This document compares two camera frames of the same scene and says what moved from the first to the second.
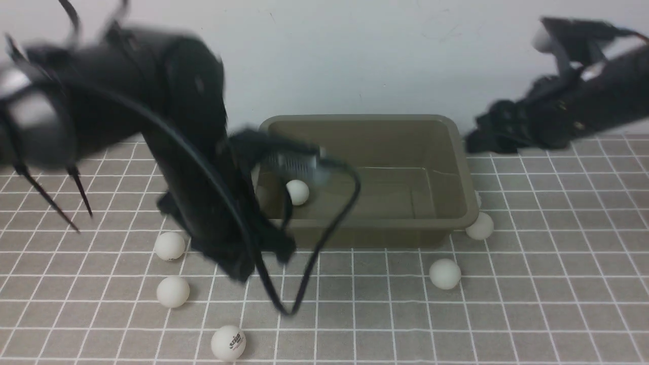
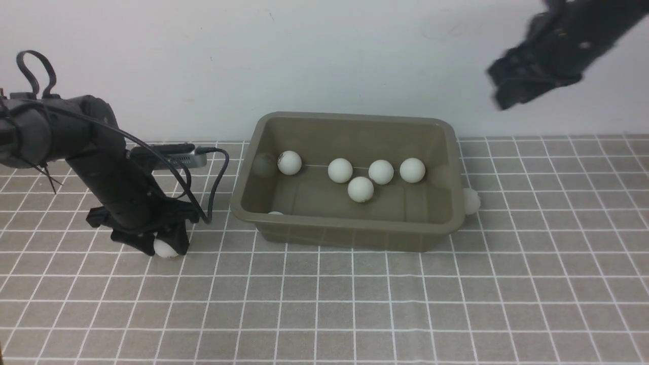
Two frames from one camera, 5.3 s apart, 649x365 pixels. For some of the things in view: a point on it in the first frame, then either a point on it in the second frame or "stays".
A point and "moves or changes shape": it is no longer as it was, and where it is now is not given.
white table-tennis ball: [170, 246] stays
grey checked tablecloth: [555, 272] stays
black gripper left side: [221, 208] -> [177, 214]
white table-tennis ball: [298, 191] -> [340, 170]
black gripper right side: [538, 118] -> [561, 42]
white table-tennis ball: [173, 292] -> [360, 189]
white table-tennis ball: [445, 274] -> [381, 172]
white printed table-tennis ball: [228, 343] moves or changes shape
